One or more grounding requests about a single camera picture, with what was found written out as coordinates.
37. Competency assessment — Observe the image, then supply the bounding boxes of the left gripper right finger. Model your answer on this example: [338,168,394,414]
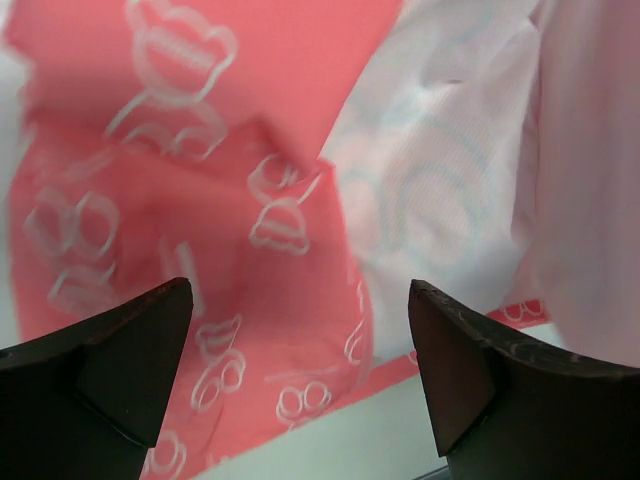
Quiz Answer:
[408,280,639,480]

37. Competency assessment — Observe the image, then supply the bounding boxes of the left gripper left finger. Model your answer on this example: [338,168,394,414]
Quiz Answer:
[1,278,193,479]

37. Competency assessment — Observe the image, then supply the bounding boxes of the pink hooded kids jacket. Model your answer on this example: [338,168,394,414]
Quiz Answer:
[1,1,639,479]

